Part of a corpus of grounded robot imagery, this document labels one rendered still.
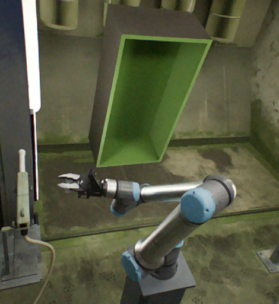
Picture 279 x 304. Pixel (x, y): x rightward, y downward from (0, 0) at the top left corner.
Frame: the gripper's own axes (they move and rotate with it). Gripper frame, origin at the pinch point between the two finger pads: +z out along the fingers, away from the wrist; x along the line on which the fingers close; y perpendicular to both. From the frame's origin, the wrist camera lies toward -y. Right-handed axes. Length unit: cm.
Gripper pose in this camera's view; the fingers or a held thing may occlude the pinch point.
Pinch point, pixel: (61, 180)
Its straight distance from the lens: 146.6
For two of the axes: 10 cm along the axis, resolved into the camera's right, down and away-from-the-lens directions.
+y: -3.1, 6.5, 6.9
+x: -0.8, -7.4, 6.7
